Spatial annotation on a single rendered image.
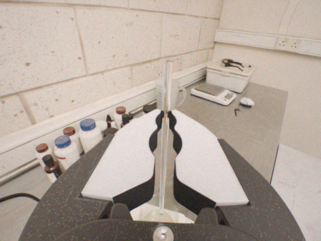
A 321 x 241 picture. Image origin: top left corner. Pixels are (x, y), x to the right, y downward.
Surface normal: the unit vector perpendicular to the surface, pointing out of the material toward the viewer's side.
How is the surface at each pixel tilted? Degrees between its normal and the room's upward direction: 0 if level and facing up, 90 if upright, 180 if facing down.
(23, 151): 90
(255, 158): 0
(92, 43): 90
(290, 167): 0
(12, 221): 0
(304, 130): 90
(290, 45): 90
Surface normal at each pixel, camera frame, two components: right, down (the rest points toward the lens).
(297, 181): 0.04, -0.84
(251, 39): -0.63, 0.41
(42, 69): 0.78, 0.36
